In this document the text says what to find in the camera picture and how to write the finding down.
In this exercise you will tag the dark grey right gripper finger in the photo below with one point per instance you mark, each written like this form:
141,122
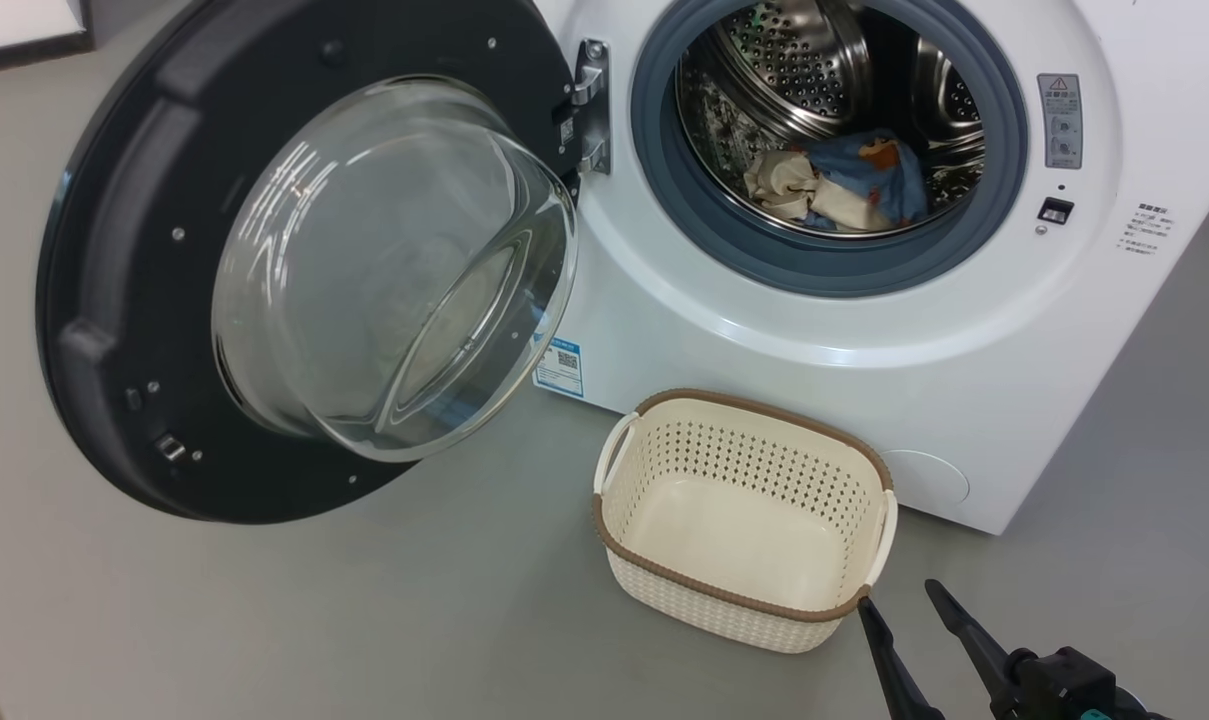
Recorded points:
974,645
894,680

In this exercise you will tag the blue bear print garment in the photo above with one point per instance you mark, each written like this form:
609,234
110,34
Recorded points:
889,180

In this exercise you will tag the blue and cream garment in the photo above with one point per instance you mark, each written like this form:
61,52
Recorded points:
779,185

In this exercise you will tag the black round glass washer door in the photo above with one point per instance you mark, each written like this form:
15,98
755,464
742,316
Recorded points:
114,250

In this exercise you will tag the white washing machine body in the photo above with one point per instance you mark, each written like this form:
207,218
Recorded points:
864,380

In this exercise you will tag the black door latch socket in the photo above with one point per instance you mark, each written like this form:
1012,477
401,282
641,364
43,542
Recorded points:
1056,210

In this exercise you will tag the stainless steel washing machine drum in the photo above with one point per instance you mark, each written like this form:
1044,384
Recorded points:
794,60

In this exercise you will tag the silver metal door hinge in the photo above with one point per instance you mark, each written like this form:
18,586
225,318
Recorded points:
594,100

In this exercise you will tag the round white filter cover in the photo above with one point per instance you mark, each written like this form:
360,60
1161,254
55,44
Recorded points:
929,478

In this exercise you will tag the cream perforated laundry basket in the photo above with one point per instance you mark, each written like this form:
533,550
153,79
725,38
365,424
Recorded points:
744,540

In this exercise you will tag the blue energy label sticker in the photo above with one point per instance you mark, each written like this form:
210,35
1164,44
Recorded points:
566,368

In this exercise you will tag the grey warning sticker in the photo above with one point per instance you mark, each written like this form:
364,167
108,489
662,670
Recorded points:
1061,120

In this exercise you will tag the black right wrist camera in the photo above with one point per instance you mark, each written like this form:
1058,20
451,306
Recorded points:
1064,685

